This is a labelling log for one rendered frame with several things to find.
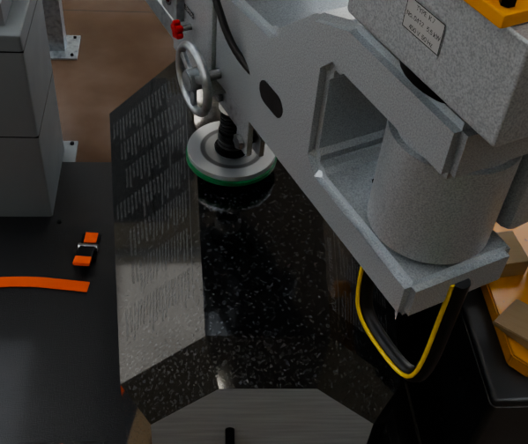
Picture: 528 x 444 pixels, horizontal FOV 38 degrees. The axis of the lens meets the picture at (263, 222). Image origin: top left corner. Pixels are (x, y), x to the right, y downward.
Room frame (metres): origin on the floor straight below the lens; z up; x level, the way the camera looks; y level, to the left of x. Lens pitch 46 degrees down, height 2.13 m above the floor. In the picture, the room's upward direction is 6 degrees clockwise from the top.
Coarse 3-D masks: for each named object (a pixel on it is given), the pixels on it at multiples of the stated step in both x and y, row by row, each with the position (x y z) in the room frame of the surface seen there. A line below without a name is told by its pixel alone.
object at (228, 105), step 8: (152, 0) 1.67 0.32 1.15; (160, 0) 1.64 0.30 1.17; (152, 8) 1.67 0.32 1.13; (160, 8) 1.63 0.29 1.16; (160, 16) 1.63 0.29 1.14; (168, 16) 1.58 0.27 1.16; (168, 24) 1.58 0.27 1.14; (168, 32) 1.59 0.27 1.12; (216, 96) 1.34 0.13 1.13; (224, 96) 1.33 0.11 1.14; (224, 104) 1.32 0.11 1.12; (232, 104) 1.29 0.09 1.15; (232, 112) 1.29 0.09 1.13; (232, 120) 1.29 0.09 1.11; (240, 136) 1.20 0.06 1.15; (256, 136) 1.20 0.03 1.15; (240, 144) 1.18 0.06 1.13; (256, 144) 1.20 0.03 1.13; (256, 152) 1.20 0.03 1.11
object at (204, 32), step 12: (192, 0) 1.35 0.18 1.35; (204, 0) 1.30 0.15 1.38; (192, 12) 1.35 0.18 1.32; (204, 12) 1.30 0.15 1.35; (192, 24) 1.35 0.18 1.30; (204, 24) 1.30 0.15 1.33; (216, 24) 1.28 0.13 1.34; (192, 36) 1.35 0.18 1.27; (204, 36) 1.30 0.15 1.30; (204, 48) 1.30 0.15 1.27; (192, 60) 1.35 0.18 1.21; (216, 84) 1.28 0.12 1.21
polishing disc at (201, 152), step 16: (208, 128) 1.48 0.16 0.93; (192, 144) 1.41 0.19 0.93; (208, 144) 1.42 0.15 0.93; (192, 160) 1.36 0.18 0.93; (208, 160) 1.36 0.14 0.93; (224, 160) 1.37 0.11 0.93; (240, 160) 1.37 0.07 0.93; (256, 160) 1.38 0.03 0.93; (272, 160) 1.38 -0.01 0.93; (224, 176) 1.31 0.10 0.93; (240, 176) 1.32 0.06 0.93; (256, 176) 1.33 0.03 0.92
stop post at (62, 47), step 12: (48, 0) 3.08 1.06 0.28; (60, 0) 3.13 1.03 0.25; (48, 12) 3.07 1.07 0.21; (60, 12) 3.09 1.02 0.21; (48, 24) 3.07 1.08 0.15; (60, 24) 3.08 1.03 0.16; (48, 36) 3.07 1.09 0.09; (60, 36) 3.08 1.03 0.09; (72, 36) 3.21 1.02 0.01; (60, 48) 3.08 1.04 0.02; (72, 48) 3.11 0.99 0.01
